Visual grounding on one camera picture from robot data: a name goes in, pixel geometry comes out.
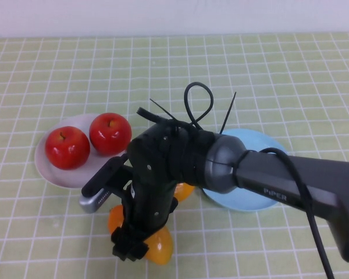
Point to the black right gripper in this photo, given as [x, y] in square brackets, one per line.
[151, 206]

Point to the deep orange mango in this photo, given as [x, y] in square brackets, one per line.
[161, 250]

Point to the yellow orange mango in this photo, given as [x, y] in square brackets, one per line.
[184, 191]

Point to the shiny red apple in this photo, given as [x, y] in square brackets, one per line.
[110, 133]
[67, 148]

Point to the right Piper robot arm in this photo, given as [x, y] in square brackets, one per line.
[279, 180]

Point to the white round plate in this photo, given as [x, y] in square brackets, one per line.
[61, 177]

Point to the light blue round plate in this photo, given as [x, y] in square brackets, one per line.
[244, 203]

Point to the thin black zip tie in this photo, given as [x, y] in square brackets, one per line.
[163, 109]
[228, 113]

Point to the green white checked tablecloth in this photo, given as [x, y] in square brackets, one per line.
[75, 72]

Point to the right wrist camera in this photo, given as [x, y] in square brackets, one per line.
[99, 189]

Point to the black right camera bracket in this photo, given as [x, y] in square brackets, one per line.
[120, 180]

